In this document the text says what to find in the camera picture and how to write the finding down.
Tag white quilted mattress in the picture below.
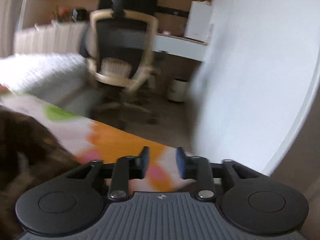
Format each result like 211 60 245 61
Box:
1 53 99 115

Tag white desk top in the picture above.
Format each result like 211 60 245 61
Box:
152 34 208 61

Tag brown corduroy garment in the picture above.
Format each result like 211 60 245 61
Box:
1 107 80 239

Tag beige padded headboard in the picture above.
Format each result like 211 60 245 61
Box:
14 22 87 54

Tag white box on desk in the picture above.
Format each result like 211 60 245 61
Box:
184 1 213 42

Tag potted pink flower plant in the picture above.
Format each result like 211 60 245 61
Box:
53 6 71 23

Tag cartoon print play mat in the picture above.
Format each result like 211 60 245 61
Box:
1 87 195 192

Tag white waste bin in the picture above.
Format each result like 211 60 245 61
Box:
167 77 189 103

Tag black round speaker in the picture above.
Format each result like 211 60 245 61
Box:
72 8 89 22

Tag beige mesh office chair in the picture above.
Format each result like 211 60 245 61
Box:
79 0 158 129

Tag black monitor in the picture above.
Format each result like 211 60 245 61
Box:
98 0 158 16

